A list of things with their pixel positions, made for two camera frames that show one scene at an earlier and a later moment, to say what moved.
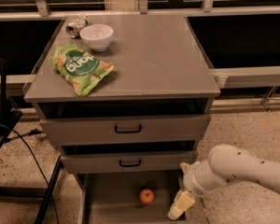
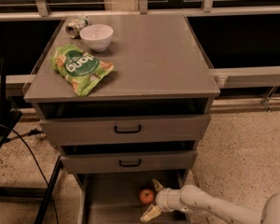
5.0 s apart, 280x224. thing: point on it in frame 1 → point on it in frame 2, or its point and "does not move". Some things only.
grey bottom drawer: [127, 198] does not move
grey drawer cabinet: [131, 136] does not move
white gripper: [191, 180] → [161, 199]
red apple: [147, 196] does not move
